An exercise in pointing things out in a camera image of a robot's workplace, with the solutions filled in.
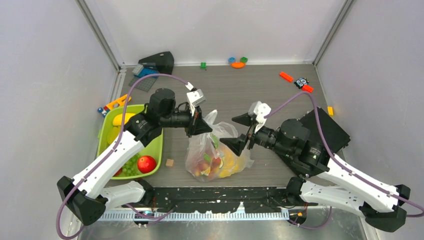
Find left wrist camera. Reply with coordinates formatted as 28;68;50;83
185;82;206;117

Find purple cable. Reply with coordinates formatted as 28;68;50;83
264;91;424;218
55;73;195;240

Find black box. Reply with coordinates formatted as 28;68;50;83
284;106;351;178

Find green fake grapes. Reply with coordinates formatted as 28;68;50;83
120;153;141;177

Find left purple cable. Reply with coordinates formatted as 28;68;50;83
55;73;195;240

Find blue toy piece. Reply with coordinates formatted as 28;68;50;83
228;57;236;64

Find small wooden cube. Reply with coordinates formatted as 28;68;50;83
165;159;175;167

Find red fake lychee bunch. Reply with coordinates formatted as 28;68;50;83
191;157;224;182

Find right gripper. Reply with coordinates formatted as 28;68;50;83
218;112;292;157

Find orange toy bar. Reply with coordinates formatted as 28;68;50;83
279;71;294;83

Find clear printed plastic bag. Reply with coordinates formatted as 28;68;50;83
185;109;254;177

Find grey small toy brick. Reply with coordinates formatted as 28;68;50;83
132;64;144;76

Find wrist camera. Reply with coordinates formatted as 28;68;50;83
185;82;206;117
247;101;272;133

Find yellow toy block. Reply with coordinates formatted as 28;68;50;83
327;106;334;117

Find red toy brick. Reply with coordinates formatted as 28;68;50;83
301;85;314;93

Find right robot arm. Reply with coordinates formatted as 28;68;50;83
220;113;411;233

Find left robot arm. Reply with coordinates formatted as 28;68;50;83
57;87;212;226

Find green plastic tray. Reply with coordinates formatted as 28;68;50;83
96;107;164;180

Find orange yellow toy tool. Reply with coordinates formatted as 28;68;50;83
97;94;132;117

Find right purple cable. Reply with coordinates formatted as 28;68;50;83
264;91;424;218

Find grey toy baseplate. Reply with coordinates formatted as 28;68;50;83
128;76;157;92

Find red fake apple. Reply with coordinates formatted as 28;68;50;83
137;155;157;174

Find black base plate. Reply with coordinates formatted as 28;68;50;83
130;186;306;214

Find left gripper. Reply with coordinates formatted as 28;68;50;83
160;103;213;138

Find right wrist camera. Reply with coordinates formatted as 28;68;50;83
247;101;272;133

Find black wedge block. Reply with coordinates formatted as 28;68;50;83
138;51;175;75

